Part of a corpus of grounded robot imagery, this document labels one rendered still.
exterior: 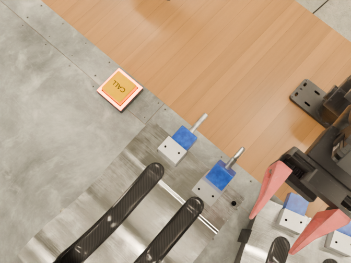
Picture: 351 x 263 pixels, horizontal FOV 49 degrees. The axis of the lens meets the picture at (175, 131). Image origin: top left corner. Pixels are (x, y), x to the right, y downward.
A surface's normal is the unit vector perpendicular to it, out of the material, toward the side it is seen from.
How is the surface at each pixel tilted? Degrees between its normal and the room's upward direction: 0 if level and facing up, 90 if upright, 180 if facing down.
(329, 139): 2
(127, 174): 3
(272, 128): 0
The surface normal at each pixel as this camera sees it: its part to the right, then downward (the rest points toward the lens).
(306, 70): 0.01, -0.27
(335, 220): -0.25, 0.03
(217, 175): -0.38, 0.22
